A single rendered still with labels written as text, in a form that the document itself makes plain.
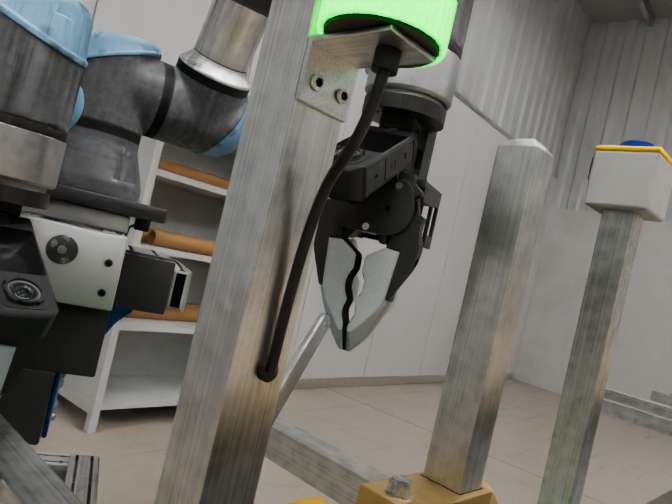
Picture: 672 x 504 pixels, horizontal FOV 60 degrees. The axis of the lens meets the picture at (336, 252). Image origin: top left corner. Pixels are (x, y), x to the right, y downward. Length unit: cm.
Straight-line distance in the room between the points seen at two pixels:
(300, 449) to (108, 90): 56
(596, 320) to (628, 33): 840
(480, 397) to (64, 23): 43
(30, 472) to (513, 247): 36
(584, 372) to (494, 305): 27
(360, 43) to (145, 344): 332
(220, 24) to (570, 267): 757
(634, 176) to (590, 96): 813
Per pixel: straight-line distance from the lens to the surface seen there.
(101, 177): 86
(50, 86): 50
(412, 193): 46
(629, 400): 170
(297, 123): 28
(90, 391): 300
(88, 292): 74
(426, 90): 48
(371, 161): 41
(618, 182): 72
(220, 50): 92
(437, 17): 27
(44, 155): 50
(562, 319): 822
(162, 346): 361
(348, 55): 29
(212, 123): 93
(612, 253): 72
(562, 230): 837
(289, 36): 30
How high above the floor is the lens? 102
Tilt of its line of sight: 1 degrees up
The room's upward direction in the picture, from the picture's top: 13 degrees clockwise
